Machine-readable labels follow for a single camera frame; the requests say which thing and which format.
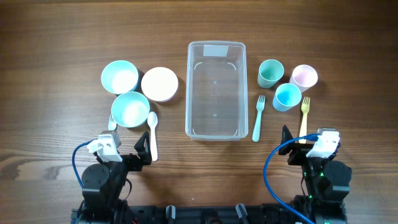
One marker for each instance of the blue plastic cup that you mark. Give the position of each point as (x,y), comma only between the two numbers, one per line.
(286,96)

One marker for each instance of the pink plastic spoon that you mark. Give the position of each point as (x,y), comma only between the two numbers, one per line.
(152,122)

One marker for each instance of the pink plastic bowl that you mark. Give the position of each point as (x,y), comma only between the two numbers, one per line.
(159,84)

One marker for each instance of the blue plastic bowl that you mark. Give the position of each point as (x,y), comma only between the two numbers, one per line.
(119,77)

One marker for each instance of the clear plastic storage container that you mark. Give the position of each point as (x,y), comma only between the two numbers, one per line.
(216,91)

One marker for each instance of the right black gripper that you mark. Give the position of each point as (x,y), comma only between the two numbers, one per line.
(300,150)

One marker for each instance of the yellow plastic fork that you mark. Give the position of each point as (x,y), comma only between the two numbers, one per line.
(305,107)

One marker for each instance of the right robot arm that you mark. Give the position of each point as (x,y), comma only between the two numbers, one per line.
(326,180)

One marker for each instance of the green plastic fork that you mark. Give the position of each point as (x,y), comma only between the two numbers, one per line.
(260,105)

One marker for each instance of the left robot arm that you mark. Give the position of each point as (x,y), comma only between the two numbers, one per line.
(102,182)

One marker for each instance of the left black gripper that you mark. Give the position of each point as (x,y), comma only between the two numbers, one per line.
(131,159)

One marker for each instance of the green plastic cup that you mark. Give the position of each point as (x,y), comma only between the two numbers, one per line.
(270,72)

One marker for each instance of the pink plastic cup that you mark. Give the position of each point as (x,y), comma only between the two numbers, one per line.
(303,77)

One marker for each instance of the light blue plastic fork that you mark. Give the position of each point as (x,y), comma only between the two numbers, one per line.
(112,124)

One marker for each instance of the green plastic bowl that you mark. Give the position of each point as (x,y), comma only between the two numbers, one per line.
(130,109)

